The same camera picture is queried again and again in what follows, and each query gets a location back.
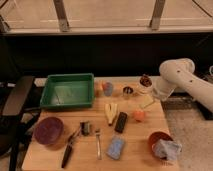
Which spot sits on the blue sponge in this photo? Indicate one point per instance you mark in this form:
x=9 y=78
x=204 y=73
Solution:
x=115 y=147

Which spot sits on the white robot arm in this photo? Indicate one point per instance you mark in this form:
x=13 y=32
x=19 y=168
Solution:
x=180 y=73

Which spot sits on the blue cup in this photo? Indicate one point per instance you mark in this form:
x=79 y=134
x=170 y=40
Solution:
x=107 y=88

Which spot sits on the green plastic tray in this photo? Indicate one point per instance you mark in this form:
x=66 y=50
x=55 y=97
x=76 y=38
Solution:
x=68 y=91

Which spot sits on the black rectangular block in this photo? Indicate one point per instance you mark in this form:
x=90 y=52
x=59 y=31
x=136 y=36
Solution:
x=121 y=121

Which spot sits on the yellow cheese wedge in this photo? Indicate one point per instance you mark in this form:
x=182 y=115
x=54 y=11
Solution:
x=147 y=100

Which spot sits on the orange ball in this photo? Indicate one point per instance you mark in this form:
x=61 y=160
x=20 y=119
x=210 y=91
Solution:
x=139 y=115

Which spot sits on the small metal clip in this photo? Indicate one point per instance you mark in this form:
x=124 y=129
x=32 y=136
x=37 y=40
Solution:
x=85 y=128

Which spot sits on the silver fork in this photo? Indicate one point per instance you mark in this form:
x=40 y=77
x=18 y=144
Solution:
x=97 y=133

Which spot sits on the orange bowl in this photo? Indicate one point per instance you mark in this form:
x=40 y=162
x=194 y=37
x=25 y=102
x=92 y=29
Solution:
x=155 y=136

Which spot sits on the purple bowl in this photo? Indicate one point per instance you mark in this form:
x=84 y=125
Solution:
x=48 y=130

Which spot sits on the grey blue cloth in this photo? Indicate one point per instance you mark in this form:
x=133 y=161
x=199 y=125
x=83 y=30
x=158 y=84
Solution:
x=167 y=149

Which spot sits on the black chair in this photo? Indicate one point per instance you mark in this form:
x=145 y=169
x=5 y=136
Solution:
x=12 y=130

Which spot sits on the black handled knife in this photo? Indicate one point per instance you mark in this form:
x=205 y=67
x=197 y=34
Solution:
x=68 y=149

